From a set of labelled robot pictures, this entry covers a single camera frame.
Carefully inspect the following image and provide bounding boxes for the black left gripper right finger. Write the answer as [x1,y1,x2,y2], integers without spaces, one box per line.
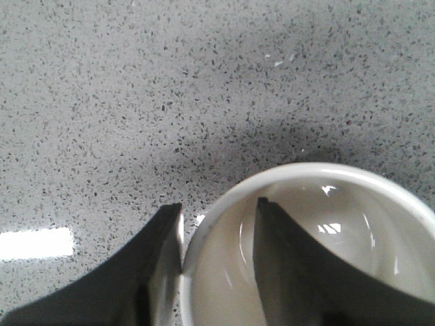
[254,198,434,325]

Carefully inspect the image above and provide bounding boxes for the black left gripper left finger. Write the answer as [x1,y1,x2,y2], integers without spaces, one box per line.
[1,204,181,325]

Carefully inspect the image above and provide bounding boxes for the white smiley mug black handle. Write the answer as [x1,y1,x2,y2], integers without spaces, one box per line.
[180,163,434,325]

